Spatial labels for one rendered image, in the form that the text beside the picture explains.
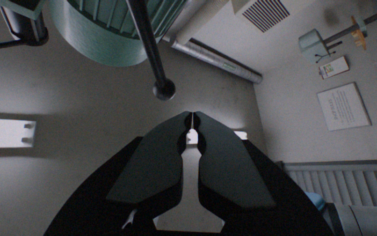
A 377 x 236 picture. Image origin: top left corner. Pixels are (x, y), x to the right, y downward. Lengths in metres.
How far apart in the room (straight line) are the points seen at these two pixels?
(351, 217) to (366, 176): 2.65
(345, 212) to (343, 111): 2.70
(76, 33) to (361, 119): 3.06
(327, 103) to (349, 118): 0.33
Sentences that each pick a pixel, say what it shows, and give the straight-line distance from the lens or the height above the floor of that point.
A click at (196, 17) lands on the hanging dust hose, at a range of 1.91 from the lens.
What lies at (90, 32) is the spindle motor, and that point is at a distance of 0.27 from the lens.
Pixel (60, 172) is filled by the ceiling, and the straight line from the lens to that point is 1.47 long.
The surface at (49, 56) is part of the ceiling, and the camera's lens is 1.73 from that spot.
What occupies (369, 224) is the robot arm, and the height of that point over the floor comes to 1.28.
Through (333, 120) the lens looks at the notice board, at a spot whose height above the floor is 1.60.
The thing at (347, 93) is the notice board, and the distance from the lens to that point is 3.11.
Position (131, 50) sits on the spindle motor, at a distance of 0.28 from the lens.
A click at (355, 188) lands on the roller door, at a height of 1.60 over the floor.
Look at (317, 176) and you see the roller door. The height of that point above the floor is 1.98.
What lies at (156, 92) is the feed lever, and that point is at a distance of 0.23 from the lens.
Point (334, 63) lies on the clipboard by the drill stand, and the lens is 3.24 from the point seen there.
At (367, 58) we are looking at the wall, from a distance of 3.24.
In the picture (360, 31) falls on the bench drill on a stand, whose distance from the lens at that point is 2.59.
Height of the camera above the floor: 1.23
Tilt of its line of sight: 50 degrees up
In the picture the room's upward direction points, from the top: 113 degrees counter-clockwise
